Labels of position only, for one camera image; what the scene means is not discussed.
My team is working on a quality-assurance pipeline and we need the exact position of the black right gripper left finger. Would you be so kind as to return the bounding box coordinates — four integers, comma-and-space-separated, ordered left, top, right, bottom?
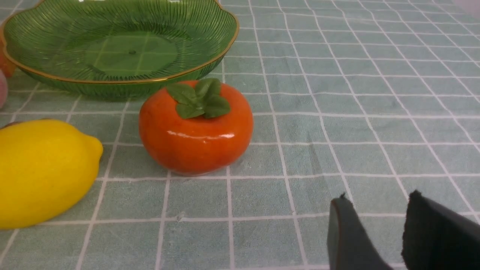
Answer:
326, 193, 392, 270

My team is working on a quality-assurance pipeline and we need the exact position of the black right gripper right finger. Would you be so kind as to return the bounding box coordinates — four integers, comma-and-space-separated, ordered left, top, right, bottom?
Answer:
402, 190, 480, 270

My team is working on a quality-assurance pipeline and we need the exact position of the orange toy persimmon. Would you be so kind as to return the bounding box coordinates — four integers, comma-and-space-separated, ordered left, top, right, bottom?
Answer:
139, 78, 254, 176

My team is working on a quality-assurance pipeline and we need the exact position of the yellow toy lemon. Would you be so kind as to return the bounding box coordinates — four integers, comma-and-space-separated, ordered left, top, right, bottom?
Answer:
0, 118, 104, 230

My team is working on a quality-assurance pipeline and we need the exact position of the pink toy peach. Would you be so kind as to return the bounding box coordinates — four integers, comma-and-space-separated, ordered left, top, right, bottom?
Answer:
0, 70, 8, 109

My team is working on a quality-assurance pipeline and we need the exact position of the green checkered tablecloth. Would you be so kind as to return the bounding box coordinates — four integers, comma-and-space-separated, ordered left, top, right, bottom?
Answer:
1, 0, 480, 270

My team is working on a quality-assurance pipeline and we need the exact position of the green glass leaf plate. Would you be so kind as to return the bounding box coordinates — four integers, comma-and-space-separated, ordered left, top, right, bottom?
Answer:
1, 0, 240, 101

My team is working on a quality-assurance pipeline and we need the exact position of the orange foam cube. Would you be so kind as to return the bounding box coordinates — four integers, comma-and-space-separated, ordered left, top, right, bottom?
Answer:
0, 41, 17, 78

